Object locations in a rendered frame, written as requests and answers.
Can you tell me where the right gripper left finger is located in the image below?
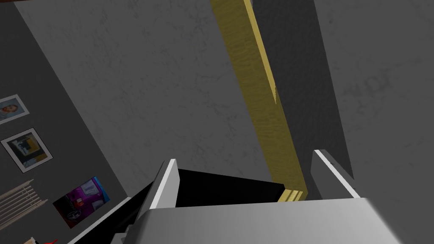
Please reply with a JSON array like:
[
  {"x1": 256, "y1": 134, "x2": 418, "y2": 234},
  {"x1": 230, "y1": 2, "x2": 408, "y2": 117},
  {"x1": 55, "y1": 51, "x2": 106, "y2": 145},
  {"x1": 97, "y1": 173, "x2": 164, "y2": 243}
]
[{"x1": 135, "y1": 158, "x2": 181, "y2": 223}]

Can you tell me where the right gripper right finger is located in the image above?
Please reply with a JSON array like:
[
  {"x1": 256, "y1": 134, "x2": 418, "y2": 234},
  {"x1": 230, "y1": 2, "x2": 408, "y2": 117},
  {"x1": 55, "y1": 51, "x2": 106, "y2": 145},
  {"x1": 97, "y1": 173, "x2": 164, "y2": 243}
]
[{"x1": 309, "y1": 149, "x2": 361, "y2": 201}]

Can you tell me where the black white-edged panel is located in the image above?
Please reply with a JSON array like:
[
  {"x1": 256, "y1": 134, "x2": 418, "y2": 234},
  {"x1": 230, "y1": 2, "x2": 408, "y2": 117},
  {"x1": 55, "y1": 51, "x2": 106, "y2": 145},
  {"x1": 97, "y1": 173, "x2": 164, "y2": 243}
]
[{"x1": 67, "y1": 168, "x2": 286, "y2": 244}]

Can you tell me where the purple and blue poster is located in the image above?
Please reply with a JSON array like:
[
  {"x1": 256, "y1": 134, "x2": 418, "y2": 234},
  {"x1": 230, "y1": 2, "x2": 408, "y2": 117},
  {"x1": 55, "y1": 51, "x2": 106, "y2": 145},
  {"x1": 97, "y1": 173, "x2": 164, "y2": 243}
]
[{"x1": 52, "y1": 176, "x2": 111, "y2": 230}]

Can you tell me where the white-framed yellow and grey picture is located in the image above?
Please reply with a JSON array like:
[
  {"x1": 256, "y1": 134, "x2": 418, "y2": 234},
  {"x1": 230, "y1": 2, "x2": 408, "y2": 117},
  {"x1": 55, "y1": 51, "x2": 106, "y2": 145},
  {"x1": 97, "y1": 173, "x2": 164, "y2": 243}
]
[{"x1": 0, "y1": 127, "x2": 54, "y2": 174}]

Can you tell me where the beige slatted window blind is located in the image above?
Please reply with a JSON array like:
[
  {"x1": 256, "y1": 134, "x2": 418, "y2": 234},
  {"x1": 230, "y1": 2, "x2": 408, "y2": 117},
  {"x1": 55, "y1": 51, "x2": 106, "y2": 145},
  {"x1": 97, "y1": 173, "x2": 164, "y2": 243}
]
[{"x1": 0, "y1": 179, "x2": 49, "y2": 232}]

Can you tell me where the white-framed portrait picture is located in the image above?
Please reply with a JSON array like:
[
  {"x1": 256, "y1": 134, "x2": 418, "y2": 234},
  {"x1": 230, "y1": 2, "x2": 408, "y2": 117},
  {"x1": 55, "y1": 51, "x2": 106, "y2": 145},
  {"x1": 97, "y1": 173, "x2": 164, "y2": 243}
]
[{"x1": 0, "y1": 94, "x2": 31, "y2": 125}]

